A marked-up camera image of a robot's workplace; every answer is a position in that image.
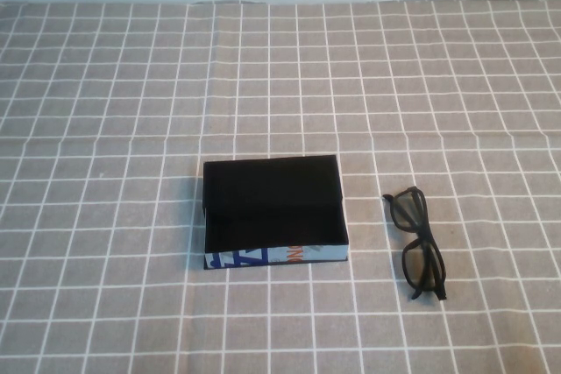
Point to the black frame glasses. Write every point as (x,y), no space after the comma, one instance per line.
(431,242)

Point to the black glasses case printed side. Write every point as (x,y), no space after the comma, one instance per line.
(271,199)

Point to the grey white-checked tablecloth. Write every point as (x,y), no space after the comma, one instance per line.
(87,260)

